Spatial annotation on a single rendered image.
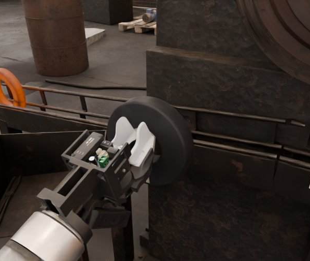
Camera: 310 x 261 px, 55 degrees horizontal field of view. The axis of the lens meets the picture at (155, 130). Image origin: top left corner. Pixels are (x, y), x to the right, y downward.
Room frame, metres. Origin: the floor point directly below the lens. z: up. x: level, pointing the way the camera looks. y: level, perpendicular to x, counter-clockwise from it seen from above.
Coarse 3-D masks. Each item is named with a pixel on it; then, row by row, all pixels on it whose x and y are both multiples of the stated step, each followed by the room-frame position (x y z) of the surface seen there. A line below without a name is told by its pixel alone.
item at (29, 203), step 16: (0, 144) 0.61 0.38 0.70; (16, 144) 0.62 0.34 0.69; (32, 144) 0.62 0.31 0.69; (48, 144) 0.63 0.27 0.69; (64, 144) 0.63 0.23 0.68; (80, 144) 0.63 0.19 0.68; (0, 160) 0.59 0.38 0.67; (16, 160) 0.62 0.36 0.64; (32, 160) 0.62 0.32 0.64; (48, 160) 0.62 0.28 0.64; (0, 176) 0.56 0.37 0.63; (16, 176) 0.62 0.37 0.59; (32, 176) 0.62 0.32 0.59; (48, 176) 0.61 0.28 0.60; (64, 176) 0.61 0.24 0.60; (0, 192) 0.54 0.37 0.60; (16, 192) 0.56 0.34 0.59; (32, 192) 0.55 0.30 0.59; (16, 208) 0.50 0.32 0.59; (32, 208) 0.50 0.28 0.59; (0, 224) 0.45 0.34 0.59; (16, 224) 0.45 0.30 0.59; (80, 256) 0.50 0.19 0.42
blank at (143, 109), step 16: (144, 96) 0.44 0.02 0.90; (112, 112) 0.44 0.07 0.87; (128, 112) 0.42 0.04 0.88; (144, 112) 0.41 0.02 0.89; (160, 112) 0.39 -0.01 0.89; (176, 112) 0.41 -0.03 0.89; (112, 128) 0.44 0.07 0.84; (160, 128) 0.39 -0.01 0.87; (176, 128) 0.38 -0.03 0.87; (160, 144) 0.39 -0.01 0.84; (176, 144) 0.38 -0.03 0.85; (192, 144) 0.39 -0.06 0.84; (160, 160) 0.39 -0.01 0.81; (176, 160) 0.37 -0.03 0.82; (160, 176) 0.39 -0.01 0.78; (176, 176) 0.37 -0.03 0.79
